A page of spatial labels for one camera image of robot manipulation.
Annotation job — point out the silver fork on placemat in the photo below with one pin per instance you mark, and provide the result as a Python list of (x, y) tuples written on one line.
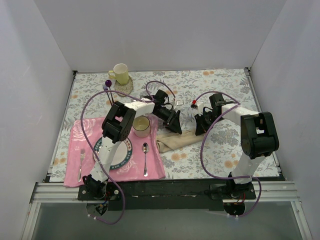
[(82, 157)]

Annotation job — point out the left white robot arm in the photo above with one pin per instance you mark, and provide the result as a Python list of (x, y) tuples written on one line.
[(116, 128)]

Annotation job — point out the yellow mug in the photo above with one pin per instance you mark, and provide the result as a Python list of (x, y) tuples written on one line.
[(120, 73)]

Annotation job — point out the floral tablecloth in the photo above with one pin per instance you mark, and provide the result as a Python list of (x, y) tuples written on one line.
[(218, 155)]

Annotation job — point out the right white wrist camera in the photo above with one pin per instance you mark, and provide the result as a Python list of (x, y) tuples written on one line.
[(199, 106)]

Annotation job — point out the purple plastic fork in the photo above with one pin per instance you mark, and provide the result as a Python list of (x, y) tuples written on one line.
[(110, 97)]

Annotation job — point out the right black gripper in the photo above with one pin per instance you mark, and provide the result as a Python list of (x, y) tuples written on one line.
[(201, 122)]

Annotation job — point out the pink floral placemat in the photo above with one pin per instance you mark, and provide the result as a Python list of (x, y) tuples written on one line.
[(135, 159)]

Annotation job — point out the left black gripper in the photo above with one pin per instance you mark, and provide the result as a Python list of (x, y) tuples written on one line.
[(171, 117)]

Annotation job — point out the purple plastic spoon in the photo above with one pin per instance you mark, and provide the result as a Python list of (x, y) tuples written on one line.
[(109, 82)]

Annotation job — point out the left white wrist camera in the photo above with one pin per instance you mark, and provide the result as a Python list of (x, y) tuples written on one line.
[(178, 102)]

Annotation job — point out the woven round coaster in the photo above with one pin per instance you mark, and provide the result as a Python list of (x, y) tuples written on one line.
[(124, 88)]

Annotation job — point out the white plate teal rim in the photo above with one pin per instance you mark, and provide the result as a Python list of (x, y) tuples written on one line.
[(122, 155)]

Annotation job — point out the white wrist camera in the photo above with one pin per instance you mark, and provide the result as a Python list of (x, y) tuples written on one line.
[(199, 106), (178, 102)]

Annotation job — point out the beige linen napkin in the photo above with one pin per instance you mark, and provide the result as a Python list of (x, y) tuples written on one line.
[(167, 142)]

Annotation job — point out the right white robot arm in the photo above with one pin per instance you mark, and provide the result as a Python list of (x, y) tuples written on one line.
[(258, 140)]

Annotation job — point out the cream mug dark rim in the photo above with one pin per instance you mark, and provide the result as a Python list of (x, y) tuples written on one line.
[(141, 126)]

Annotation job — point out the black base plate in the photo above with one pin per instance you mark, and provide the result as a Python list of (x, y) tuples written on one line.
[(195, 194)]

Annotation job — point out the silver spoon on placemat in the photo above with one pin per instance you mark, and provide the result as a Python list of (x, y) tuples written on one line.
[(145, 149)]

